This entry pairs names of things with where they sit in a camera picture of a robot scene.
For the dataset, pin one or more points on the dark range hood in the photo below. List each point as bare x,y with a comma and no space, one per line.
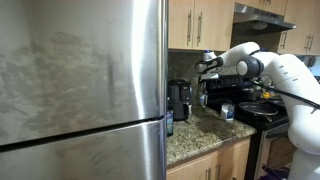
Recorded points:
260,21

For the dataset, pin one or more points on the wooden lower cabinet door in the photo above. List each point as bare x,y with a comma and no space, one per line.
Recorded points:
233,160
190,170

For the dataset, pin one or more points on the black stove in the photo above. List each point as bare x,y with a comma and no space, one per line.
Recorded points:
226,86

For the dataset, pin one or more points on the large black frying pan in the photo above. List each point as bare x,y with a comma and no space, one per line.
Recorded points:
256,109

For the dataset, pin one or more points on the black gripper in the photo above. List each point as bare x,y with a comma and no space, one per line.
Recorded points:
204,85

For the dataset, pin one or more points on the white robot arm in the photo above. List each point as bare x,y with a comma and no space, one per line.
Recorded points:
293,76

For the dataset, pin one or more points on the small black frying pan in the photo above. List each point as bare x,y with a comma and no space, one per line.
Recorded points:
275,101

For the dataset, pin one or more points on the stainless steel refrigerator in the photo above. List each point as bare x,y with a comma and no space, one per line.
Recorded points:
83,90

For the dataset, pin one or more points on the narrow wooden upper cabinet door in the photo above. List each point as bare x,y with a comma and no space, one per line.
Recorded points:
180,23

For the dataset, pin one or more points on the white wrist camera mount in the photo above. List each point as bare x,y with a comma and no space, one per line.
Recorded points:
210,76

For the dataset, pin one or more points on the wide wooden upper cabinet door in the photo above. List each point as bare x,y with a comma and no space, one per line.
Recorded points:
216,23

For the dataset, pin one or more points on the wooden cabinet beside hood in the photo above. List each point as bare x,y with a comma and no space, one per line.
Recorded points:
303,30

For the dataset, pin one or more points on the yellow sponge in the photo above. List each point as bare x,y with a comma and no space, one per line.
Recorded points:
266,95

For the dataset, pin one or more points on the black air fryer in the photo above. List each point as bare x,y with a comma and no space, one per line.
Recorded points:
180,100

